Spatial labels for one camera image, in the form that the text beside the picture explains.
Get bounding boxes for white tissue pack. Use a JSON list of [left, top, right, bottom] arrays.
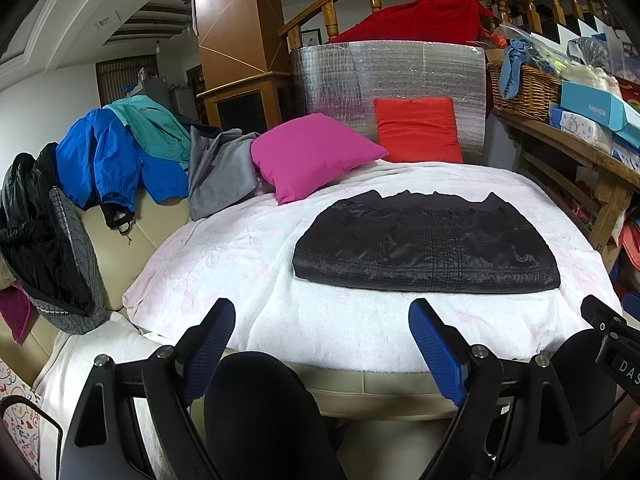
[[549, 107, 616, 155]]

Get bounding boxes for blue cloth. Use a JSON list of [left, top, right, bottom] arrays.
[[499, 39, 543, 101]]

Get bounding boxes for cream knitted item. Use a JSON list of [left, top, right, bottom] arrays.
[[561, 62, 623, 98]]

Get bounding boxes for brown wooden pillar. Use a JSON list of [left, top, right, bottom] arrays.
[[190, 0, 286, 96]]

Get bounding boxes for person's left leg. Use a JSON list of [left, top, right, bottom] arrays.
[[204, 351, 346, 480]]

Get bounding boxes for wicker basket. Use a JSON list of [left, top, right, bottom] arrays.
[[486, 61, 563, 122]]

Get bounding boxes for cartoon print bag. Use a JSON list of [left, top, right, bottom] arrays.
[[0, 360, 63, 476]]

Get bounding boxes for grey refrigerator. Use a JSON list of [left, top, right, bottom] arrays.
[[135, 77, 173, 111]]

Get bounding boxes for pink pillow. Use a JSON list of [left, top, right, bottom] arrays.
[[250, 113, 390, 206]]

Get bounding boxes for silver foil insulation panel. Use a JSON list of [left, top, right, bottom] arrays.
[[290, 40, 488, 166]]

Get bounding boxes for red blanket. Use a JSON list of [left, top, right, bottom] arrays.
[[325, 0, 493, 45]]

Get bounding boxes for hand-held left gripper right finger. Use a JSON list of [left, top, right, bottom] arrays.
[[408, 298, 583, 480]]

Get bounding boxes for dark quilted puffer jacket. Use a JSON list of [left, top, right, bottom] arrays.
[[292, 190, 562, 295]]

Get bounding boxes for wooden side table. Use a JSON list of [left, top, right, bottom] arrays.
[[492, 107, 640, 271]]

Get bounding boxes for white fleece blanket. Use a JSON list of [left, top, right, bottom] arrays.
[[122, 159, 623, 367]]

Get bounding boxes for red pillow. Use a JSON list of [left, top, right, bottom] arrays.
[[373, 97, 464, 164]]

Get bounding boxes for magenta cloth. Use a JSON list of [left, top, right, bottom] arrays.
[[0, 282, 32, 345]]

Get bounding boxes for wooden pillar base cabinet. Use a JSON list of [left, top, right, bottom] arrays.
[[196, 72, 296, 131]]

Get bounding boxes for wooden stair railing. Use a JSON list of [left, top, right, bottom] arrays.
[[279, 0, 616, 56]]

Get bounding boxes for black and white stair steps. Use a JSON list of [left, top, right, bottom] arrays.
[[525, 5, 640, 61]]

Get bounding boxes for grey knit garment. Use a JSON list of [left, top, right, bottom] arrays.
[[25, 185, 108, 333]]

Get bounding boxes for clear plastic bag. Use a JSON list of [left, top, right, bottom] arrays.
[[567, 36, 608, 73]]

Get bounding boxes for light blue cardboard box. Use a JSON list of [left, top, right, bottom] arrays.
[[560, 80, 640, 136]]

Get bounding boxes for black shiny puffer jacket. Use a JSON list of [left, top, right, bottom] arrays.
[[0, 142, 96, 317]]

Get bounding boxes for blue jacket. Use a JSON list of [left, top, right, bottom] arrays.
[[55, 109, 191, 213]]

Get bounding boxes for teal jacket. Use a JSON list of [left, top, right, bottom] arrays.
[[105, 96, 193, 162]]

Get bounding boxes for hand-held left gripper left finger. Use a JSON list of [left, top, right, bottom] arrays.
[[65, 298, 237, 480]]

